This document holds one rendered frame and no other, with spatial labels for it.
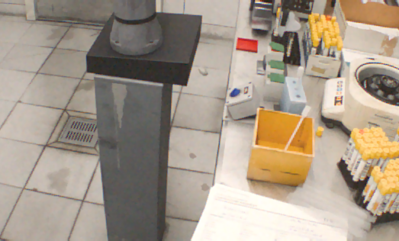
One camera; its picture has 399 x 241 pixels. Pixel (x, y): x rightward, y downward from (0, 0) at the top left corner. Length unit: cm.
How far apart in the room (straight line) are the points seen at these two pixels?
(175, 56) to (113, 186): 55
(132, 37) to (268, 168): 51
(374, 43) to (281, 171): 63
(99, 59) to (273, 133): 51
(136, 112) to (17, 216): 96
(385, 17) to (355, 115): 61
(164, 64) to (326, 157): 48
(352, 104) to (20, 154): 169
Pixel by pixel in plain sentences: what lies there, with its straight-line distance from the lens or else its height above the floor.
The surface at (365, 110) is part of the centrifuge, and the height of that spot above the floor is 97.
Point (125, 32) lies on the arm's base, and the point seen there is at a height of 100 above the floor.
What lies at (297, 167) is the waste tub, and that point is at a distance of 102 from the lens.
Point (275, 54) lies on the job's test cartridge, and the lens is 135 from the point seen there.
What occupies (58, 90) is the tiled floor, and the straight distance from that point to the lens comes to 278.
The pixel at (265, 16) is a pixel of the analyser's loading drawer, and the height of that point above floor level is 92.
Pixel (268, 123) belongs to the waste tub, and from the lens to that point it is 110.
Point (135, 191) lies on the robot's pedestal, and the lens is 161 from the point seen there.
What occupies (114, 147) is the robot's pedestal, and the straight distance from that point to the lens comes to 148.
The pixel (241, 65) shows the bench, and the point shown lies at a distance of 140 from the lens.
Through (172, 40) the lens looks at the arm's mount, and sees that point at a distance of 135.
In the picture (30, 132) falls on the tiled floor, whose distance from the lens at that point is 252.
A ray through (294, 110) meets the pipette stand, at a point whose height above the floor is 95.
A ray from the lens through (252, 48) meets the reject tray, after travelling 149.
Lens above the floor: 163
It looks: 39 degrees down
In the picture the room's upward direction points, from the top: 7 degrees clockwise
